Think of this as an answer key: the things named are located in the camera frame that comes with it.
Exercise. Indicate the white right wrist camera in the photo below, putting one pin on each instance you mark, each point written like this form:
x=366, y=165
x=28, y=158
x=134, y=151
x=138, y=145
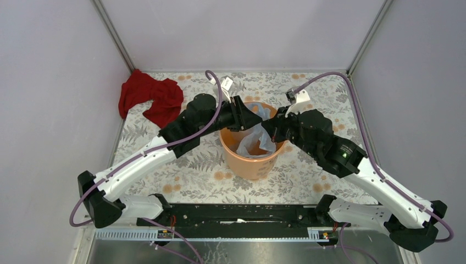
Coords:
x=298, y=100

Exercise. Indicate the orange plastic trash bin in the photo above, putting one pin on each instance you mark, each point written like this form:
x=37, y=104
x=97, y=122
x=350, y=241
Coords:
x=247, y=168

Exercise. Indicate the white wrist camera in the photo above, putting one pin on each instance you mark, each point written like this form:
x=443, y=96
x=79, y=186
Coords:
x=225, y=83
x=298, y=100

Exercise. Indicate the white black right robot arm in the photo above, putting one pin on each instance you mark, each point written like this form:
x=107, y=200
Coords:
x=406, y=218

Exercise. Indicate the light blue trash bag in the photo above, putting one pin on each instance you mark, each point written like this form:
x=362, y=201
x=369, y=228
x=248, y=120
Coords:
x=255, y=142

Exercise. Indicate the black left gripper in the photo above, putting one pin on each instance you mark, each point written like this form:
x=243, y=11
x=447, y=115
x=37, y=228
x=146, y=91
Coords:
x=247, y=118

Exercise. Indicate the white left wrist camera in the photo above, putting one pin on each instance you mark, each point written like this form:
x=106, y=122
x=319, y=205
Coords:
x=225, y=83

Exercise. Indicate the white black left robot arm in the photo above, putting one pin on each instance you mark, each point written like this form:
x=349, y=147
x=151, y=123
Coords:
x=103, y=194

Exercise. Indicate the floral patterned table mat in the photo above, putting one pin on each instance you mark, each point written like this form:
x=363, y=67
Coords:
x=202, y=175

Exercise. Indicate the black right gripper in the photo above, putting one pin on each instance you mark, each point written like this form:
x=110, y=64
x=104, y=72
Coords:
x=274, y=126

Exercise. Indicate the red cloth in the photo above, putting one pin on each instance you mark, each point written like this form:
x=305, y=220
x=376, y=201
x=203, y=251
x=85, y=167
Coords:
x=166, y=96

